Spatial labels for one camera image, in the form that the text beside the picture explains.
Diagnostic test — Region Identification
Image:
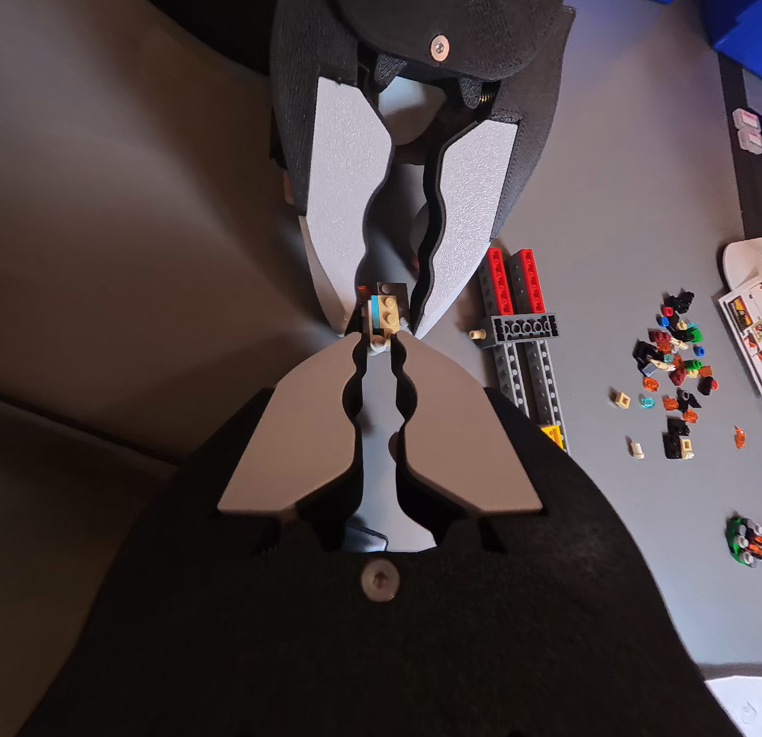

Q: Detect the lego sticker sheet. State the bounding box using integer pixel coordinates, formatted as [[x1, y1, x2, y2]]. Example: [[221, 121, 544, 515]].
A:
[[717, 274, 762, 394]]

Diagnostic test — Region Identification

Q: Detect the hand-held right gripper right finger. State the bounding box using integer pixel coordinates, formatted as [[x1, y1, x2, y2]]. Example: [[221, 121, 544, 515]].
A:
[[390, 330, 544, 520]]

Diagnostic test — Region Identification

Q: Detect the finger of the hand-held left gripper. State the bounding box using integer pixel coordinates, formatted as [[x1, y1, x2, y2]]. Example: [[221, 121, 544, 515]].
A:
[[410, 118, 520, 340], [296, 75, 395, 337]]

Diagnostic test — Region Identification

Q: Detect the lego campfire model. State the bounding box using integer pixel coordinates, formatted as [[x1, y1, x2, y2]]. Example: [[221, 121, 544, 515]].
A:
[[724, 514, 762, 569]]

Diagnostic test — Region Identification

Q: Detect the black desk mat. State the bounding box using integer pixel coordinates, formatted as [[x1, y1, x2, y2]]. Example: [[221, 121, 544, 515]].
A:
[[717, 53, 762, 242]]

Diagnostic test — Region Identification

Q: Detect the scatter of small colourful pieces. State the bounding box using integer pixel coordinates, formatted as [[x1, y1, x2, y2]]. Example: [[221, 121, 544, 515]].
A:
[[631, 290, 719, 461]]

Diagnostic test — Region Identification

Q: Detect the grey red lego beam frame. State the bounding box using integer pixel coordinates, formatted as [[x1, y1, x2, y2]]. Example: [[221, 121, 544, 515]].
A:
[[470, 247, 573, 453]]

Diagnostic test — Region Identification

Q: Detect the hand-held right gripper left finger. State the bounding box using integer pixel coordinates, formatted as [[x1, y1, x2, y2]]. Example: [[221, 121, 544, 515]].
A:
[[216, 331, 365, 522]]

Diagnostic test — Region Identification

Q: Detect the white wooden book stand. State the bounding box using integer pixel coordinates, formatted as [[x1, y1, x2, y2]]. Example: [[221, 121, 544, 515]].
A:
[[722, 237, 762, 292]]

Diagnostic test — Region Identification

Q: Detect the small tan grey lego assembly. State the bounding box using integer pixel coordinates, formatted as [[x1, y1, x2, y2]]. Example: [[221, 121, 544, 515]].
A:
[[355, 282, 413, 357]]

